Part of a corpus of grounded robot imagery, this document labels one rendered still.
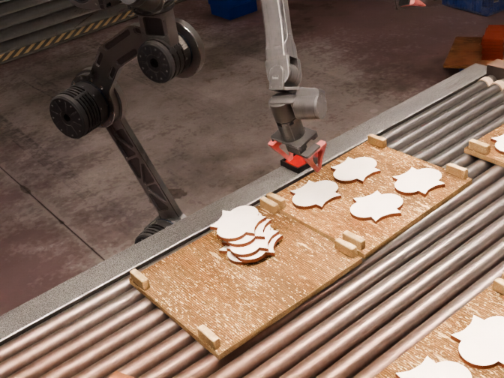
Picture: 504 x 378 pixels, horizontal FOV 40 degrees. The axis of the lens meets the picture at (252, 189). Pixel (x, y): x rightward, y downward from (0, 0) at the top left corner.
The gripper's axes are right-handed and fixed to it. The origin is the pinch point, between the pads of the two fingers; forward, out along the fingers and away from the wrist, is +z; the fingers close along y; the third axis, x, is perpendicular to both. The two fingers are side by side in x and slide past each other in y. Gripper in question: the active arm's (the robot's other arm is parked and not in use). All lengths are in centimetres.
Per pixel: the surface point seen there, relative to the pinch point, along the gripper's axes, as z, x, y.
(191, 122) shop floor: 124, 89, -233
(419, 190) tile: 16.6, 17.4, 18.5
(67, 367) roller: -3, -72, 0
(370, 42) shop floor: 164, 246, -224
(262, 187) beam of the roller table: 13.5, -3.1, -18.7
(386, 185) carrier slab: 16.9, 15.2, 9.5
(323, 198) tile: 11.9, 0.6, 1.9
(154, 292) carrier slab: 0.7, -47.9, -2.7
